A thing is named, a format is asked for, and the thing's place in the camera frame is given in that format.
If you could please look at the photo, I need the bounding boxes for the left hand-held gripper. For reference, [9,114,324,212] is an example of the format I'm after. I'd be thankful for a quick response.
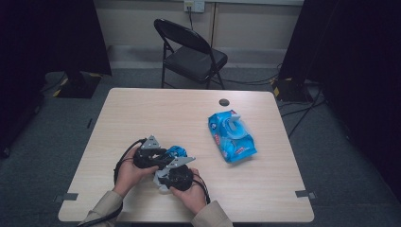
[132,135,173,169]

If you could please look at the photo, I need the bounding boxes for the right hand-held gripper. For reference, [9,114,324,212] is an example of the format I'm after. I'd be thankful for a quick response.
[162,156,197,192]

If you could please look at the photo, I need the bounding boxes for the white wet wipe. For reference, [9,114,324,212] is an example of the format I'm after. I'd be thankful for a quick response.
[152,168,171,194]

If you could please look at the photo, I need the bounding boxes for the blue wet wipes pack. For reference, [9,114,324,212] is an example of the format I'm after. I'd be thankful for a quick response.
[207,109,258,164]

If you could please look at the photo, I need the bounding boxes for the person's right hand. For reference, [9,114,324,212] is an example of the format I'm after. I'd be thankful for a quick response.
[169,168,207,216]

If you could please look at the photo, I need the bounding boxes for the person's left hand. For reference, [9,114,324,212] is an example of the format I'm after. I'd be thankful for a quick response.
[113,148,158,198]

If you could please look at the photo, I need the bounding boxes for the black stand base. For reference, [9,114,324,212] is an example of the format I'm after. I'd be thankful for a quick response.
[56,70,102,99]
[272,77,313,102]

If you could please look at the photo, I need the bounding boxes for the black folding chair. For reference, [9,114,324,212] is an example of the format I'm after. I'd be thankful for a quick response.
[153,18,229,90]

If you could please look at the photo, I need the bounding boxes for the black curtain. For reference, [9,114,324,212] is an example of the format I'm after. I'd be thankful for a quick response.
[278,0,401,197]
[0,0,113,96]

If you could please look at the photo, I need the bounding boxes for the left hand-held gripper cable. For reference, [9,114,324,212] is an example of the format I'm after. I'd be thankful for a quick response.
[77,137,148,227]

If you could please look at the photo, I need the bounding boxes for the hand-held gripper cable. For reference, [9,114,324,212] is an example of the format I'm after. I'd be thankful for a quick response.
[192,179,212,205]
[77,137,148,227]

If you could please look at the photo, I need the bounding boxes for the right hand-held gripper cable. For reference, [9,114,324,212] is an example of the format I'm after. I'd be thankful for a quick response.
[192,179,212,205]

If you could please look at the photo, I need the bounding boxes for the black floor cable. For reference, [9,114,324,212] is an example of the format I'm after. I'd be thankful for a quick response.
[220,73,282,87]
[278,86,326,140]

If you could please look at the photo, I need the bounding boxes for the white wall socket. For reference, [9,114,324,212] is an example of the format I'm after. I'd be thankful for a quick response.
[183,0,206,13]

